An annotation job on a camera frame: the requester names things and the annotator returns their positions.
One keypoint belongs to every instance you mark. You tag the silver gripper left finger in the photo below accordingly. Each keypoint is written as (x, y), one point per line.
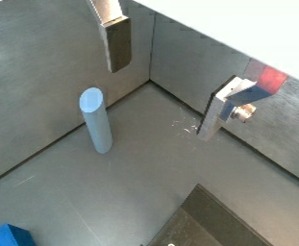
(115, 32)

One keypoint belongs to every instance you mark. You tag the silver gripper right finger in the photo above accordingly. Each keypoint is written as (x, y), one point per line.
(231, 100)

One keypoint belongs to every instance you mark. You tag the blue peg board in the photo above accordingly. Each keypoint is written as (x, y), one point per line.
(14, 236)

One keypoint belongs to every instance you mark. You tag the light blue oval peg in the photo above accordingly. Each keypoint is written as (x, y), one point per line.
(93, 107)

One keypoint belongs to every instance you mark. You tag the black curved stand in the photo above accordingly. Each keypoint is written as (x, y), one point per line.
(205, 222)

